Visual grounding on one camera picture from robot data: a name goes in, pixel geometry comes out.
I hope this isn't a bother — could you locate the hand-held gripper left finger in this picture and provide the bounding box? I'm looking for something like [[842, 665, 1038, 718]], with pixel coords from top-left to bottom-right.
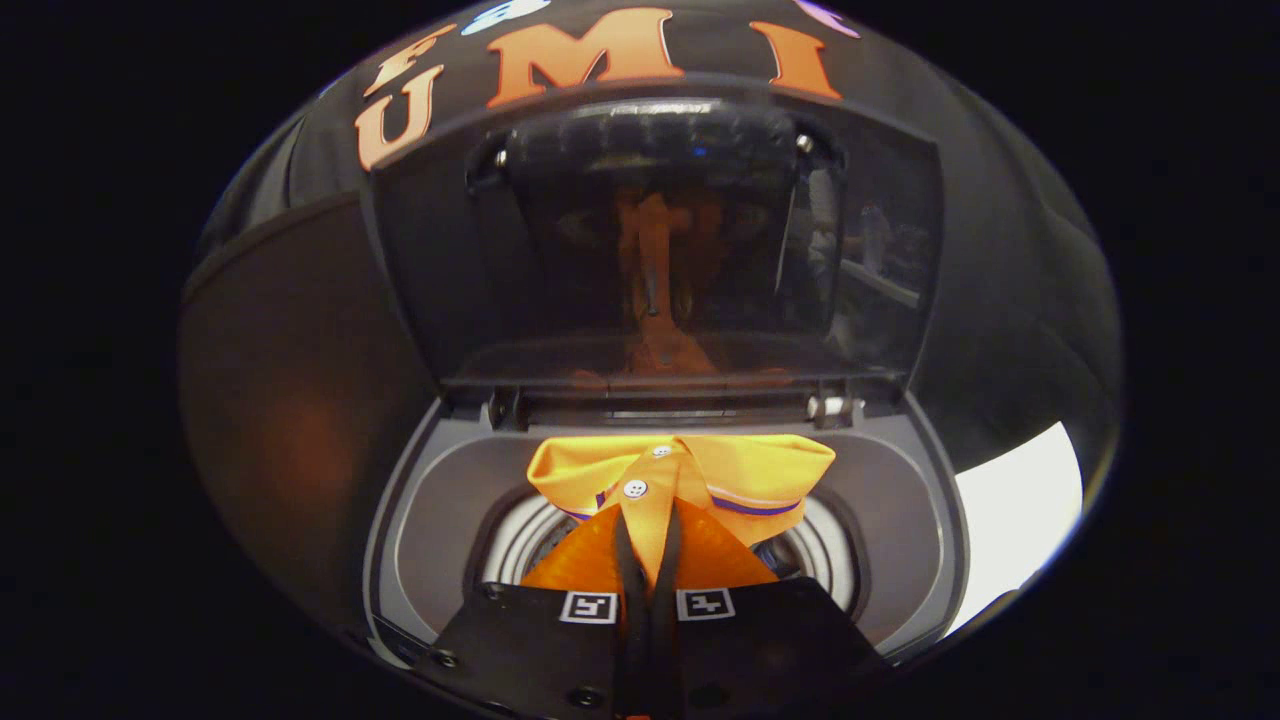
[[415, 503, 651, 720]]

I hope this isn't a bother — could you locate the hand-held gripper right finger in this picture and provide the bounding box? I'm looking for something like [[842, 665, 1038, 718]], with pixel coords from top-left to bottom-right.
[[650, 500, 896, 720]]

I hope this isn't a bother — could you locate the orange polo shirt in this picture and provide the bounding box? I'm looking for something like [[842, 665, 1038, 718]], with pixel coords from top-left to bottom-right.
[[527, 433, 837, 591]]

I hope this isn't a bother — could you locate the dark glass washing machine lid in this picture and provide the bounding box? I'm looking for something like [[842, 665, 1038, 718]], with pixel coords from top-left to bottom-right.
[[360, 72, 946, 401]]

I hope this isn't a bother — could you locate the white flat panel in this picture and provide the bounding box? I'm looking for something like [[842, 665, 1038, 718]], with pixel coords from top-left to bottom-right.
[[945, 420, 1084, 636]]

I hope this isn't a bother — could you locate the black backdrop cloth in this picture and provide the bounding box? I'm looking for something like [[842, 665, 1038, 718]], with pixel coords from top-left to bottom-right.
[[178, 0, 1126, 641]]

